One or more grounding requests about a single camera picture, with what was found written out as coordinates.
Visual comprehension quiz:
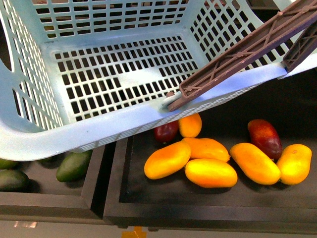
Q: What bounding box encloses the yellow mango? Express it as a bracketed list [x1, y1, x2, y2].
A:
[276, 144, 312, 185]
[229, 143, 281, 185]
[144, 141, 191, 179]
[185, 158, 238, 188]
[182, 138, 230, 162]

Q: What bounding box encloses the light blue plastic basket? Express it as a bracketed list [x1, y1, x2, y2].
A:
[0, 0, 317, 162]

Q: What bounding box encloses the yellow lemon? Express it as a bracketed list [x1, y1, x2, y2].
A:
[178, 113, 202, 138]

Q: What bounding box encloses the red mango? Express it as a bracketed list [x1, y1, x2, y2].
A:
[154, 121, 179, 143]
[247, 119, 283, 162]

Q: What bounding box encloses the green avocado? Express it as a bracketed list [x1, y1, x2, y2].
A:
[0, 170, 30, 192]
[56, 150, 93, 182]
[0, 158, 19, 170]

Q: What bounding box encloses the black produce display shelf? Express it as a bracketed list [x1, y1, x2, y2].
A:
[0, 69, 317, 235]

